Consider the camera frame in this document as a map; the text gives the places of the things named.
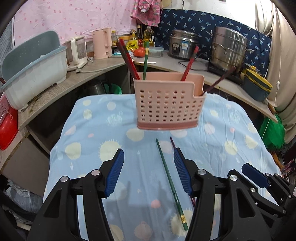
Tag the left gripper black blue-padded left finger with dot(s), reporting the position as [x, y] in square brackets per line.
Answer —
[58, 216]

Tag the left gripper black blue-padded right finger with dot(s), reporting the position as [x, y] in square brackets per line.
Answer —
[240, 218]

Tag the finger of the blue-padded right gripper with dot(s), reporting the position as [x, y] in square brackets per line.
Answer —
[255, 175]

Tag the dark red chopstick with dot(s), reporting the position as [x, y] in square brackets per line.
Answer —
[193, 201]

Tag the green chopstick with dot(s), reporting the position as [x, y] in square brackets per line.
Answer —
[175, 196]
[145, 60]

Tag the pink perforated utensil holder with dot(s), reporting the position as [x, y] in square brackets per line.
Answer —
[164, 102]

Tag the green plastic bag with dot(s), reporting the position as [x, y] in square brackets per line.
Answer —
[272, 134]

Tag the yellow and blue bowls stack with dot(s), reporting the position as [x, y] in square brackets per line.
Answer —
[256, 85]

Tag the light blue patterned tablecloth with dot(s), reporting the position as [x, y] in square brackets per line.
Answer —
[142, 206]

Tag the red plastic basin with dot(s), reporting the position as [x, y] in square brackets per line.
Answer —
[9, 128]

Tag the dark brown leaning chopstick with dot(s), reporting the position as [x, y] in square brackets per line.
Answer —
[224, 76]

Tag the black induction cooker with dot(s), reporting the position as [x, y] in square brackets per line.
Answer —
[233, 77]

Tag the pink plastic basket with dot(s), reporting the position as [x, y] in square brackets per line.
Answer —
[4, 107]

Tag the large steel steamer pot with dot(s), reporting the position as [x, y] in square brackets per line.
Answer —
[229, 48]

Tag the green plastic basin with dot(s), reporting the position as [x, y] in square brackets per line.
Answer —
[111, 88]

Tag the steel rice cooker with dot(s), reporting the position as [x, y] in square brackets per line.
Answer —
[182, 44]

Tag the blue-grey dish drainer box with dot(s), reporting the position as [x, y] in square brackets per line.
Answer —
[32, 67]

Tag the beige curtain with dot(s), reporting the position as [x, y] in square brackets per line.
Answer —
[272, 23]

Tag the clear food container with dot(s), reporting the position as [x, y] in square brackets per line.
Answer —
[156, 52]

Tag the navy floral backsplash cloth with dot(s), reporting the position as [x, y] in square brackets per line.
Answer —
[203, 25]

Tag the white electric kettle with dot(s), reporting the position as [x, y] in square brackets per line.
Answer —
[76, 53]

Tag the red chopstick in holder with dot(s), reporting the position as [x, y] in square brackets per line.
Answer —
[127, 58]

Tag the red tomato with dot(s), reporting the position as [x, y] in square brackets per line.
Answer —
[139, 52]

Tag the cooking oil bottle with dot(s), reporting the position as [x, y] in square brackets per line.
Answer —
[149, 36]

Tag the yellow seasoning packet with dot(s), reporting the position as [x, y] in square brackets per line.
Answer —
[132, 45]

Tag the pink electric kettle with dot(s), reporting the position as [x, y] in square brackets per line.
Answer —
[102, 43]

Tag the pink floral apron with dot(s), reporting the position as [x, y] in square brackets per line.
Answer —
[147, 12]

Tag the pink dotted curtain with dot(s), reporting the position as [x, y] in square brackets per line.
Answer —
[71, 18]

